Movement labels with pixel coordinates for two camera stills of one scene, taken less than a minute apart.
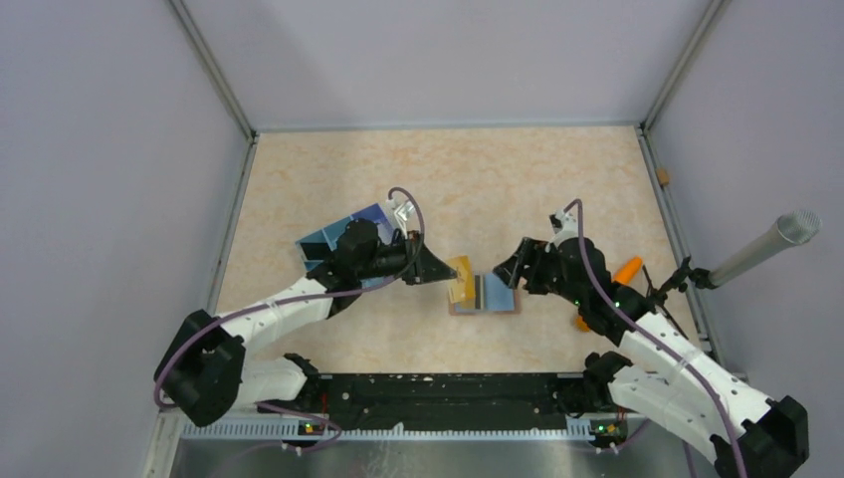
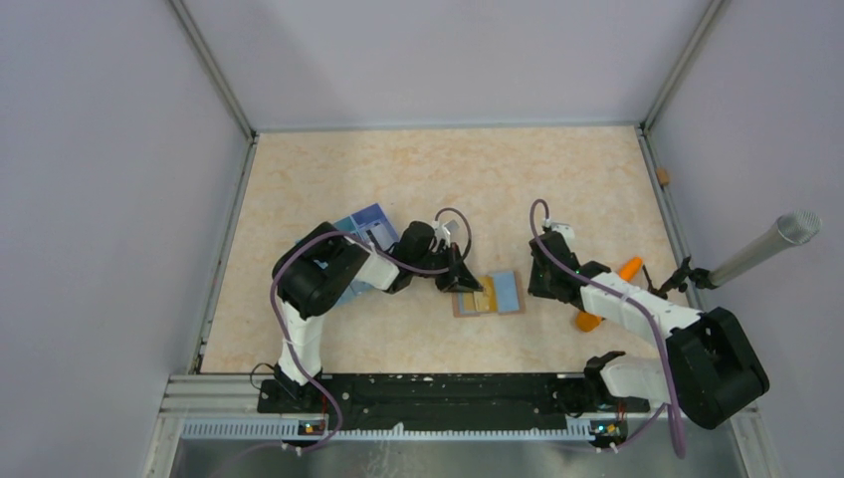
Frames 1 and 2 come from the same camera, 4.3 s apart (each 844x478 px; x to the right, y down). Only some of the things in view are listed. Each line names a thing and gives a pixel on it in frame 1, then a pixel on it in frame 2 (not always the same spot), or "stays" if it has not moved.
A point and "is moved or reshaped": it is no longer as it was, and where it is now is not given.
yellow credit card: [457, 287] is moved or reshaped
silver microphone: [790, 229] stays
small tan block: [663, 175] stays
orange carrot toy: [624, 274] stays
